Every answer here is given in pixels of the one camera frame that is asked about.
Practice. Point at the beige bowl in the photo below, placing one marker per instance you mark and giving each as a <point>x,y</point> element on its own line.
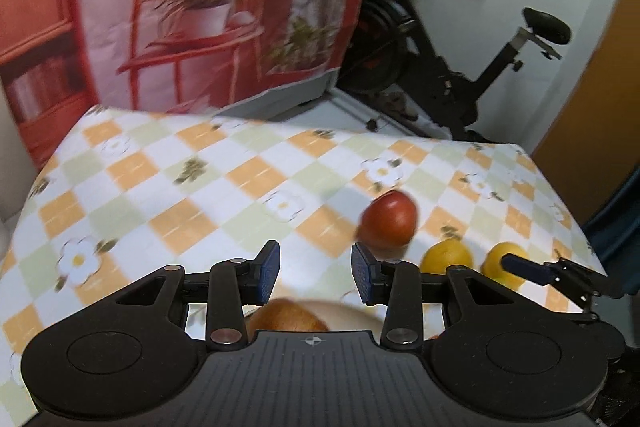
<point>350,319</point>

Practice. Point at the checked floral tablecloth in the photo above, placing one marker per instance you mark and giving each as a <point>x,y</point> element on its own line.
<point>200,187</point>

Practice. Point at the black exercise bike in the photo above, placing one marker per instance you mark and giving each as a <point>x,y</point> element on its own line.
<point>380,42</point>

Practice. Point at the wooden door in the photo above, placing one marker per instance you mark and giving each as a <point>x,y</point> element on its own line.
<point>600,107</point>

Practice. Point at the dark cloth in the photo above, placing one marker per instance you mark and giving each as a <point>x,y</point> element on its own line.
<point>620,217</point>

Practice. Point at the red apple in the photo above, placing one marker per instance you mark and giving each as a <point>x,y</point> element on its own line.
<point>387,219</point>

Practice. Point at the yellow lemon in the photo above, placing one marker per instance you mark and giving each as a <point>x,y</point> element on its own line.
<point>445,257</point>
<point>492,264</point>

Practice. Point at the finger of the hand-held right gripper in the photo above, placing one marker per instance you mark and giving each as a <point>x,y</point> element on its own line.
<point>525,268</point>

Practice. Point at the orange tangerine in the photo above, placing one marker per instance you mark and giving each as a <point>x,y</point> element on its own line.
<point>285,317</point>

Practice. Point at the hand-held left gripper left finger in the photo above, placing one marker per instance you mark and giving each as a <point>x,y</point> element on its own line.
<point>268,269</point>

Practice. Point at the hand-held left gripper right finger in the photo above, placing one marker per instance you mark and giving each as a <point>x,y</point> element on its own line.
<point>361,272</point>

